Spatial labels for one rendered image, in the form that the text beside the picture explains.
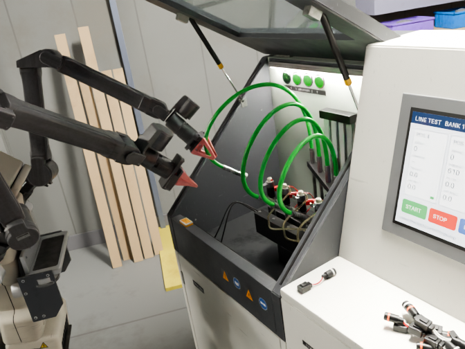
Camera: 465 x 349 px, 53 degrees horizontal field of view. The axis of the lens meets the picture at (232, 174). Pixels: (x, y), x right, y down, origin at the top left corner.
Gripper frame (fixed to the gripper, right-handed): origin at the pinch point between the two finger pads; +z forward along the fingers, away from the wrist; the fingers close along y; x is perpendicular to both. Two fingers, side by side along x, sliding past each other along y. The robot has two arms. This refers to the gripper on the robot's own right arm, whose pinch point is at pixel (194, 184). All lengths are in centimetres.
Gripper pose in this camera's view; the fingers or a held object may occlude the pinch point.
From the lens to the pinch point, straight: 139.0
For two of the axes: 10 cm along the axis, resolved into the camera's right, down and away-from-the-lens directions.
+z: 7.7, 4.7, 4.3
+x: -3.0, -3.3, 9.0
